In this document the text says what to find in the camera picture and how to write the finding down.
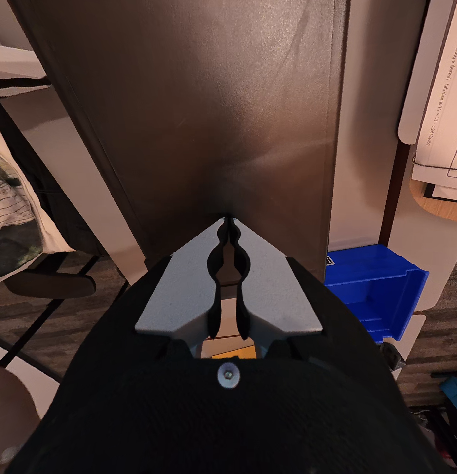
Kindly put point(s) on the black drawer cabinet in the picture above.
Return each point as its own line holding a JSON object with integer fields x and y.
{"x": 176, "y": 111}

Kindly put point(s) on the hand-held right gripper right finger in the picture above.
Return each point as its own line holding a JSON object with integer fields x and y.
{"x": 284, "y": 296}

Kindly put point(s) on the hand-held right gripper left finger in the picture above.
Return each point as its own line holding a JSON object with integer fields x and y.
{"x": 176, "y": 296}

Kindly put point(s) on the yellow plastic bin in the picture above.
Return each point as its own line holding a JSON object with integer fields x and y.
{"x": 232, "y": 354}

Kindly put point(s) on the deep blue bin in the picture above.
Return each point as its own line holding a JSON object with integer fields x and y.
{"x": 380, "y": 281}

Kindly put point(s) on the person's patterned shirt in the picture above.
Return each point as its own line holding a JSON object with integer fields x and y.
{"x": 13, "y": 207}

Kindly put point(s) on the person's leg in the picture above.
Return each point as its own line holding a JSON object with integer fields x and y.
{"x": 10, "y": 407}

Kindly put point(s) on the white instruction sheet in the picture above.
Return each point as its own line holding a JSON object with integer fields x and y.
{"x": 446, "y": 111}

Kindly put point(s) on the teal tool case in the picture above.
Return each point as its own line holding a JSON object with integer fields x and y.
{"x": 454, "y": 390}

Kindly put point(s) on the dark chair armrest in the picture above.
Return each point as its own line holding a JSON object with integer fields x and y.
{"x": 47, "y": 285}

